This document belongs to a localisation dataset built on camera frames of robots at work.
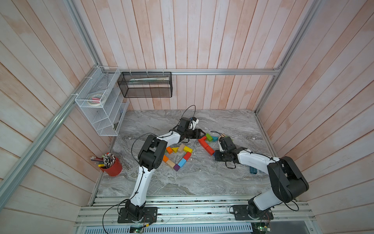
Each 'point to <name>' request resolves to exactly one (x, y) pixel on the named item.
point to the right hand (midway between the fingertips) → (216, 154)
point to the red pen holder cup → (115, 170)
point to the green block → (209, 137)
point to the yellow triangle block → (175, 149)
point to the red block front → (187, 155)
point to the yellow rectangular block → (186, 148)
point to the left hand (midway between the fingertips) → (202, 135)
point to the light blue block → (181, 163)
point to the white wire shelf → (107, 118)
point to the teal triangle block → (215, 139)
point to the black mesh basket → (145, 84)
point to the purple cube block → (176, 167)
